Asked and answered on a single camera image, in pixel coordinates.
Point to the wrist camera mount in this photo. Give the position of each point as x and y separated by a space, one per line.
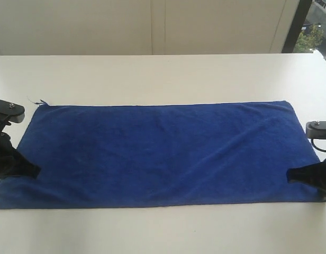
10 113
316 130

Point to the black window frame post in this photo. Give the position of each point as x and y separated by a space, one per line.
296 25

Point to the blue towel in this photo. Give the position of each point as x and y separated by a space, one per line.
149 156

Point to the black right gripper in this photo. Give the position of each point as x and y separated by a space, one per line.
313 175

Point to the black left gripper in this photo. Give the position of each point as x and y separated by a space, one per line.
8 164

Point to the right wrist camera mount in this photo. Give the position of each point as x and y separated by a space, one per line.
316 130

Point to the green tree outside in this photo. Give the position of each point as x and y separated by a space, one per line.
309 39

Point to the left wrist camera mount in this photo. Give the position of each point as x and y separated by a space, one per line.
10 113

